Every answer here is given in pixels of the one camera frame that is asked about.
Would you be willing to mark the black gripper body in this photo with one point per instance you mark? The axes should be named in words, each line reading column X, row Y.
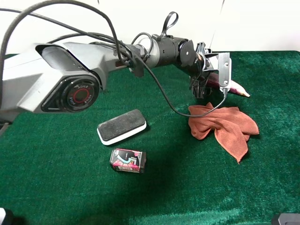
column 203, row 66

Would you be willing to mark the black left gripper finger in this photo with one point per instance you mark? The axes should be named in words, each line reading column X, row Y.
column 198, row 89

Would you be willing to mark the purple eggplant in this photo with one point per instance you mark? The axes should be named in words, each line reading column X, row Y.
column 235, row 87

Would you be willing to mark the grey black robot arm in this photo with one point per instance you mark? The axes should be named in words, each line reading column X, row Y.
column 67, row 78

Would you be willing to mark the orange microfiber cloth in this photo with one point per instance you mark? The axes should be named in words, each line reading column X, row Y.
column 232, row 129

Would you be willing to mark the black and white board eraser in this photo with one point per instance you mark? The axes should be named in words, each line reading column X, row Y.
column 121, row 127

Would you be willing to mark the green velvet table cloth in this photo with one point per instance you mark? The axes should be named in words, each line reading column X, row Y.
column 54, row 170

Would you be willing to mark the black pink gum box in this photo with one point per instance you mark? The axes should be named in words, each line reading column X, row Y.
column 128, row 160

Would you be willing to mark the grey device bottom right corner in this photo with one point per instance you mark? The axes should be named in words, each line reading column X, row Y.
column 286, row 219

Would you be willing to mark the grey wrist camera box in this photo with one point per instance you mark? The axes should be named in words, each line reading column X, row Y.
column 224, row 70

